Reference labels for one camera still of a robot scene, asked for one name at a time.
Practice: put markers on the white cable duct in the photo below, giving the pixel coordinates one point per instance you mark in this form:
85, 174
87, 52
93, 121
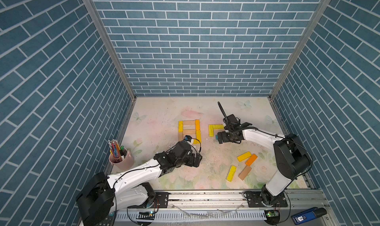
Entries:
177, 216

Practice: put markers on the orange block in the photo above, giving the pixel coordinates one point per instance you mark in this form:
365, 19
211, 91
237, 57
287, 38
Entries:
251, 159
197, 124

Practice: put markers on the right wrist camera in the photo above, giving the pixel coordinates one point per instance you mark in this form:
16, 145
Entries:
233, 121

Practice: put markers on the yellow block diagonal right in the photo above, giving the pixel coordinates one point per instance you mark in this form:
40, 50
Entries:
244, 156

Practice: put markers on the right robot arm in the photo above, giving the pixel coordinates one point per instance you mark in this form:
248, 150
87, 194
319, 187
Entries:
292, 159

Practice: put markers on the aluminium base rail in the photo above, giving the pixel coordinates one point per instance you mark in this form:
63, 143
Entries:
236, 199

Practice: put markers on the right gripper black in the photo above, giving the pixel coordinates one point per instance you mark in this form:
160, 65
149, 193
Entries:
223, 139

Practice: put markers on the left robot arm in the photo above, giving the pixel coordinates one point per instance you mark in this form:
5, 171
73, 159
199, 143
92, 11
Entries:
104, 194

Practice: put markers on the blue handheld device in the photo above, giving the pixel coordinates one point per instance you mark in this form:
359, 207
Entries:
308, 215

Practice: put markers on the yellow block vertical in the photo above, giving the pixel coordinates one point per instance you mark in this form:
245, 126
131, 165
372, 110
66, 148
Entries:
218, 126
211, 130

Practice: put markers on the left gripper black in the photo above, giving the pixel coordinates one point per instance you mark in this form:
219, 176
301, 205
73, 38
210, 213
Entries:
191, 162

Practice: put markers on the pen holder cup with pens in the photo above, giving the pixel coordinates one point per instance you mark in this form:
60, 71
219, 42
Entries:
120, 157

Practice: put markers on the tan wooden block diagonal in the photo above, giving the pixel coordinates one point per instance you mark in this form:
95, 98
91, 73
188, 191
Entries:
189, 132

